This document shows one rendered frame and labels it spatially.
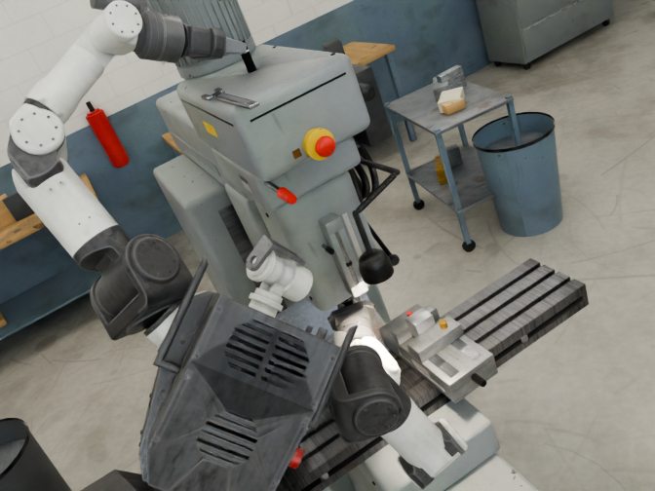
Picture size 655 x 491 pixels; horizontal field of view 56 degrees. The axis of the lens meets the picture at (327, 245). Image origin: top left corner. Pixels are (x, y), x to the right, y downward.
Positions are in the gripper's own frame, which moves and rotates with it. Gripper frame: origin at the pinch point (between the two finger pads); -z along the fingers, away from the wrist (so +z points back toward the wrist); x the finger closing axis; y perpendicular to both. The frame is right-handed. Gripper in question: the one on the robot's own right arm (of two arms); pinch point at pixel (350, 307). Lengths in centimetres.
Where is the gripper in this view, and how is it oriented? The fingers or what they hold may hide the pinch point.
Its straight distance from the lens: 163.1
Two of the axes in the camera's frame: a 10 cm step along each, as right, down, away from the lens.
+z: 0.7, 4.7, -8.8
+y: 3.4, 8.2, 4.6
